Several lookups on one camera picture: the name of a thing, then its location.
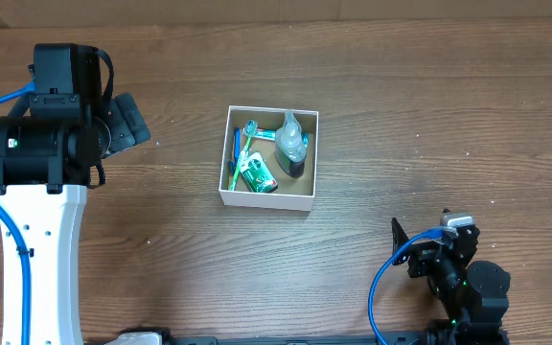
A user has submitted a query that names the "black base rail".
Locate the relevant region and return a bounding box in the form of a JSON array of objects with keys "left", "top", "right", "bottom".
[{"left": 83, "top": 326, "right": 433, "bottom": 345}]

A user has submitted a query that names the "green white toothbrush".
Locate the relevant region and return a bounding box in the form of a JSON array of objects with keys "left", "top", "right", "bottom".
[{"left": 228, "top": 120, "right": 259, "bottom": 192}]

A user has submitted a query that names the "green Dettol soap bar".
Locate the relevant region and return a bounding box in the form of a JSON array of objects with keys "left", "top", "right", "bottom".
[{"left": 240, "top": 152, "right": 278, "bottom": 194}]

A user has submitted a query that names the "white cardboard box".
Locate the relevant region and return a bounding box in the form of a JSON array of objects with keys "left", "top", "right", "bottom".
[{"left": 218, "top": 105, "right": 319, "bottom": 212}]

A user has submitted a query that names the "foam soap pump bottle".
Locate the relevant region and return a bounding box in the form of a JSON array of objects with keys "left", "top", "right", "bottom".
[{"left": 275, "top": 110, "right": 307, "bottom": 178}]

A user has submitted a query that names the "right blue cable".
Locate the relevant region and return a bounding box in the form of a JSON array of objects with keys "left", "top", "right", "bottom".
[{"left": 367, "top": 227, "right": 454, "bottom": 345}]

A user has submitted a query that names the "Colgate toothpaste tube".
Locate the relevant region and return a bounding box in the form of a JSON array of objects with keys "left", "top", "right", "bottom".
[{"left": 253, "top": 127, "right": 310, "bottom": 148}]

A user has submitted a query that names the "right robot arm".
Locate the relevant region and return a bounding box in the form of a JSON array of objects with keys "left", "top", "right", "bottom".
[{"left": 395, "top": 213, "right": 511, "bottom": 345}]

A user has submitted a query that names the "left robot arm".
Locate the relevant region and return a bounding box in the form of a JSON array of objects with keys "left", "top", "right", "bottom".
[{"left": 0, "top": 92, "right": 150, "bottom": 344}]

